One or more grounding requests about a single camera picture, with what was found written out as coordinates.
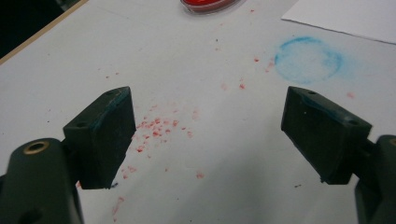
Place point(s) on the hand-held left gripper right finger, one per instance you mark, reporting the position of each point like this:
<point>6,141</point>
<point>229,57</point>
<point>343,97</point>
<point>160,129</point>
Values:
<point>323,137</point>

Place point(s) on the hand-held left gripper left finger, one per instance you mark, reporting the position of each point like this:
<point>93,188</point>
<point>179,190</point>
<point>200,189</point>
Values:
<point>102,140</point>

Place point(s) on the round red ink pad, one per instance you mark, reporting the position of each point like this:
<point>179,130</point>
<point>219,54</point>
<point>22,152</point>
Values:
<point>211,4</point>

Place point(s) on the white paper sheet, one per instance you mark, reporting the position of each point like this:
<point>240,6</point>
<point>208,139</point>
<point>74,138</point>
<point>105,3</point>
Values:
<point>348,18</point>

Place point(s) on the wooden table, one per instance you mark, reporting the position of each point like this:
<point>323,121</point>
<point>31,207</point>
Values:
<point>31,39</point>

